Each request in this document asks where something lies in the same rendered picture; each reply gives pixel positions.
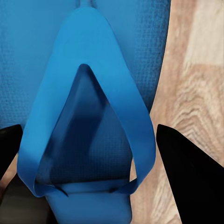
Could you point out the sandal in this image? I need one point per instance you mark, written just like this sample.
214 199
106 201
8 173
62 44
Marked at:
80 77

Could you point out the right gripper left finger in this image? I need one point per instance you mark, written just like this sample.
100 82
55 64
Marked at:
10 140

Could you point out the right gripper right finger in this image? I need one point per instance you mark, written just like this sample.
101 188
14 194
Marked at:
197 181

